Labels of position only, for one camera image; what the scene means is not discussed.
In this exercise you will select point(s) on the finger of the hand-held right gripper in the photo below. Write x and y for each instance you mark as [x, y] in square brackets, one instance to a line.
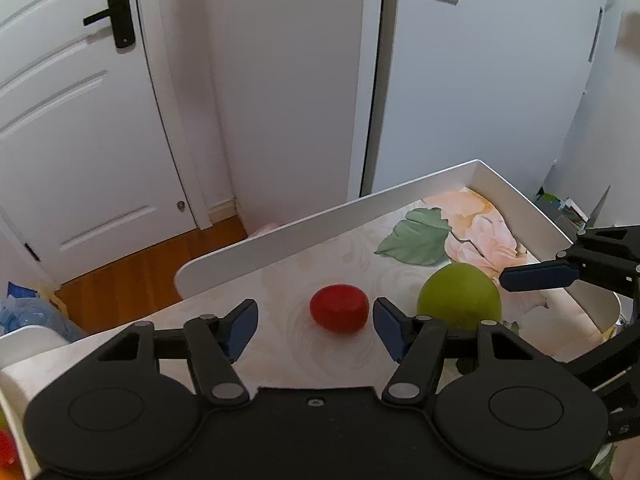
[617, 352]
[540, 277]

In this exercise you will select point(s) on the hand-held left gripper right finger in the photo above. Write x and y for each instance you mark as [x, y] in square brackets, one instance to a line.
[390, 327]

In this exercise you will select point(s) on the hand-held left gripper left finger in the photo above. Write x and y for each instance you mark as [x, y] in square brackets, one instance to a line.
[242, 327]

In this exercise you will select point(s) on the small red tomato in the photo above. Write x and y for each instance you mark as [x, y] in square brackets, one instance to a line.
[340, 307]

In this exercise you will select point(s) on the dull green round fruit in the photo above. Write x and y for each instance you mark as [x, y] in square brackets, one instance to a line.
[457, 295]

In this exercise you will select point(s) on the white tray table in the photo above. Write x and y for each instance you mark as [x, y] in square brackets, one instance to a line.
[280, 280]

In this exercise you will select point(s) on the cardboard box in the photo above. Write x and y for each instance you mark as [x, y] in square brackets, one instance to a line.
[580, 210]

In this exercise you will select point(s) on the white sliding door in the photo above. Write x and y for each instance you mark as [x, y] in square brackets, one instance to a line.
[475, 85]

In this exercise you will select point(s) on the blue plastic bag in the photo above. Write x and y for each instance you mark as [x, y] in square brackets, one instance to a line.
[30, 310]

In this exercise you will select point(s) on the black door hinge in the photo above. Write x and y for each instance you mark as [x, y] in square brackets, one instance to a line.
[32, 252]

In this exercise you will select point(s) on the white panelled door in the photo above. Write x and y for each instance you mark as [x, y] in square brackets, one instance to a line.
[75, 135]

